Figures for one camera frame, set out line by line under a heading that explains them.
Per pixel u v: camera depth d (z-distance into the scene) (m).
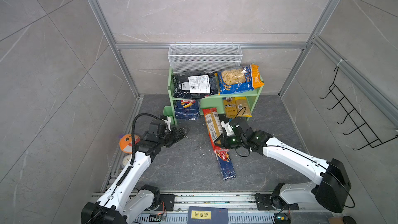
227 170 0.80
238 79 0.84
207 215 0.69
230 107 0.93
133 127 0.58
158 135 0.60
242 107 0.93
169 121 0.74
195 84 0.80
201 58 1.01
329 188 0.39
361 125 0.63
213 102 0.98
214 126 0.79
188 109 0.88
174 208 0.73
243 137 0.59
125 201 0.43
